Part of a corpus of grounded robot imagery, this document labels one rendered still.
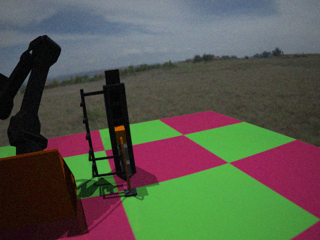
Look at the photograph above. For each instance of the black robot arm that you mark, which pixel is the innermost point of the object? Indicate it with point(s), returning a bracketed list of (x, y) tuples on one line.
[(24, 128)]

